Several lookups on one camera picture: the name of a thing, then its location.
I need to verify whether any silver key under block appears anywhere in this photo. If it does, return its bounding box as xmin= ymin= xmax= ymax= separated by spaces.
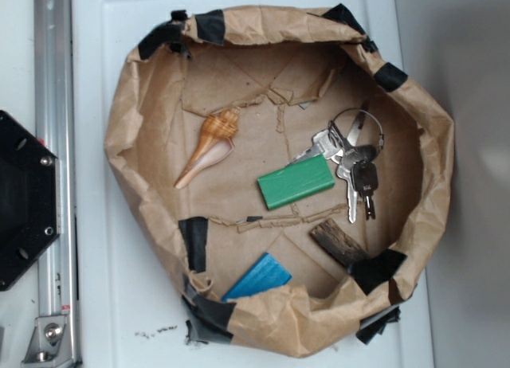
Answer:
xmin=288 ymin=128 xmax=342 ymax=166

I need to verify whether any small silver key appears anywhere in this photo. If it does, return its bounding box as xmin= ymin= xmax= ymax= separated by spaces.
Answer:
xmin=347 ymin=100 xmax=370 ymax=147

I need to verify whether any white plastic tray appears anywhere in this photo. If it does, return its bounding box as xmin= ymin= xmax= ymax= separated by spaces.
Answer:
xmin=72 ymin=0 xmax=434 ymax=367

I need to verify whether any metal corner bracket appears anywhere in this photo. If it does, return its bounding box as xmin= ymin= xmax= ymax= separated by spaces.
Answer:
xmin=21 ymin=315 xmax=69 ymax=367

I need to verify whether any orange spiral seashell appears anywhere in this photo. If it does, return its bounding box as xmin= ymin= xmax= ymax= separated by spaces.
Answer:
xmin=175 ymin=107 xmax=240 ymax=189

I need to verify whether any green rectangular block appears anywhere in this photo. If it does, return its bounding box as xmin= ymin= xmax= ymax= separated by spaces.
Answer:
xmin=257 ymin=155 xmax=335 ymax=210

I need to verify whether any silver key ring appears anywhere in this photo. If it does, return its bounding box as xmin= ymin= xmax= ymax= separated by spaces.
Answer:
xmin=328 ymin=108 xmax=386 ymax=150

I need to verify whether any dark wood chip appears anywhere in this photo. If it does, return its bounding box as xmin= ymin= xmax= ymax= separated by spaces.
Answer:
xmin=310 ymin=218 xmax=369 ymax=268

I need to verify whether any black headed key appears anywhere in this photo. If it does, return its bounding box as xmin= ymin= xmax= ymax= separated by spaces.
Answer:
xmin=351 ymin=162 xmax=379 ymax=220

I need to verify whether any aluminium extrusion rail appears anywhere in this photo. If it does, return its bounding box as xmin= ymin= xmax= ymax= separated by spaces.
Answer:
xmin=34 ymin=0 xmax=82 ymax=367

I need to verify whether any blue wooden block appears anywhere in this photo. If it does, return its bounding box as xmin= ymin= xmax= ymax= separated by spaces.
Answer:
xmin=222 ymin=253 xmax=292 ymax=302

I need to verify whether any brown paper bag bin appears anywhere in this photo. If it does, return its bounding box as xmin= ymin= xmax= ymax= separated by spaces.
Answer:
xmin=104 ymin=5 xmax=454 ymax=357

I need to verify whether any black octagonal mount plate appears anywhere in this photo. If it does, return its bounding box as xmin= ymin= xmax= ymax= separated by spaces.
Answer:
xmin=1 ymin=111 xmax=59 ymax=292

